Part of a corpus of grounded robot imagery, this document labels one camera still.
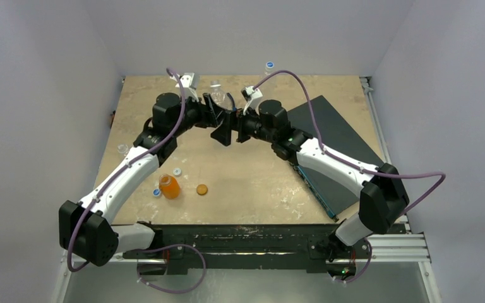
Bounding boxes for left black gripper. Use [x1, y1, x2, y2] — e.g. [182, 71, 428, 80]
[171, 92, 227, 138]

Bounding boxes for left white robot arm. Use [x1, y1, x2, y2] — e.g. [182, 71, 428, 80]
[58, 93, 233, 271]

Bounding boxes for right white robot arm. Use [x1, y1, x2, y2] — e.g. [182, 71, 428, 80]
[211, 100, 409, 257]

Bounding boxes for orange bottle cap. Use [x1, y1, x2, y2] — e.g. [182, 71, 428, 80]
[196, 184, 208, 196]

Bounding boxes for orange juice bottle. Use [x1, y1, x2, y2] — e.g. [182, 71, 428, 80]
[159, 174, 181, 199]

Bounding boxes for blue white cap left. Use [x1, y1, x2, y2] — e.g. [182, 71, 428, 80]
[152, 189, 162, 197]

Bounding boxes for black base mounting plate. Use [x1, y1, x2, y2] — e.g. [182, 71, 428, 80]
[123, 223, 369, 280]

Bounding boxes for blue handled pliers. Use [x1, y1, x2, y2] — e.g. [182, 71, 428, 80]
[226, 93, 237, 112]

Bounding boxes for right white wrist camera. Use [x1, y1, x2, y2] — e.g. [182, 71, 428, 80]
[241, 86, 263, 115]

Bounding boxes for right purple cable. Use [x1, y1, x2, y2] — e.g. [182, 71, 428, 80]
[253, 69, 446, 218]

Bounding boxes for dark network switch box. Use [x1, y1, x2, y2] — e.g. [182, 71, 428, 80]
[286, 95, 388, 222]

